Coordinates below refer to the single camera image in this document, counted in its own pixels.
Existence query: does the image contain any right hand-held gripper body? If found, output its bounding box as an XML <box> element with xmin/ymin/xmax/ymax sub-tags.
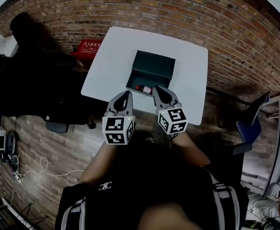
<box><xmin>155</xmin><ymin>100</ymin><xmax>188</xmax><ymax>135</ymax></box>

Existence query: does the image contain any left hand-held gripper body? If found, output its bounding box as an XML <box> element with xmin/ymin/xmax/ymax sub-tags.
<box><xmin>102</xmin><ymin>110</ymin><xmax>136</xmax><ymax>145</ymax></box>

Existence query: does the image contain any red drink bottle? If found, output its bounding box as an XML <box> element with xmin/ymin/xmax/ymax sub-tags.
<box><xmin>135</xmin><ymin>85</ymin><xmax>154</xmax><ymax>95</ymax></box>

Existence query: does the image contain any dark green box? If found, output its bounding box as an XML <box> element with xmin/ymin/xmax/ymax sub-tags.
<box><xmin>125</xmin><ymin>49</ymin><xmax>176</xmax><ymax>98</ymax></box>

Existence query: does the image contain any person's left forearm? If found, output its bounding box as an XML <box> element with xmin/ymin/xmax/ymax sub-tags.
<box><xmin>78</xmin><ymin>138</ymin><xmax>118</xmax><ymax>185</ymax></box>

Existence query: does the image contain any person's right forearm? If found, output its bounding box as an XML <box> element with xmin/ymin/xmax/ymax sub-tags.
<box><xmin>172</xmin><ymin>132</ymin><xmax>211</xmax><ymax>168</ymax></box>

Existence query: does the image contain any red plastic crate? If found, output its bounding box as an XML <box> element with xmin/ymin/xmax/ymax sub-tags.
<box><xmin>70</xmin><ymin>39</ymin><xmax>103</xmax><ymax>58</ymax></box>

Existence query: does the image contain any person's black shirt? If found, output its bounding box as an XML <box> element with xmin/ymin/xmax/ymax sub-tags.
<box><xmin>55</xmin><ymin>138</ymin><xmax>250</xmax><ymax>230</ymax></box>

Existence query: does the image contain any blue office chair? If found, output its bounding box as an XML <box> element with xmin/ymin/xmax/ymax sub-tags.
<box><xmin>233</xmin><ymin>91</ymin><xmax>272</xmax><ymax>156</ymax></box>

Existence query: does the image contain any person's chin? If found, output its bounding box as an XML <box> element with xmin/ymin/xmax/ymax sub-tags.
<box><xmin>137</xmin><ymin>202</ymin><xmax>194</xmax><ymax>230</ymax></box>

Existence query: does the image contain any grey desk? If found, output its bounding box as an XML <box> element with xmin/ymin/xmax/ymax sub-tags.
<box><xmin>240</xmin><ymin>93</ymin><xmax>280</xmax><ymax>196</ymax></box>

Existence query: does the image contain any white power strip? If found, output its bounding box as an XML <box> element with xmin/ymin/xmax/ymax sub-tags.
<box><xmin>12</xmin><ymin>171</ymin><xmax>23</xmax><ymax>184</ymax></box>

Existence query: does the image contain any white floor cable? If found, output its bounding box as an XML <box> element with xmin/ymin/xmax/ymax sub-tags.
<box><xmin>10</xmin><ymin>156</ymin><xmax>86</xmax><ymax>201</ymax></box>

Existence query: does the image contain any grey black backpack strap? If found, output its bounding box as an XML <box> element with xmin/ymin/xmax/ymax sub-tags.
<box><xmin>209</xmin><ymin>173</ymin><xmax>242</xmax><ymax>230</ymax></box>
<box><xmin>60</xmin><ymin>196</ymin><xmax>87</xmax><ymax>230</ymax></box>

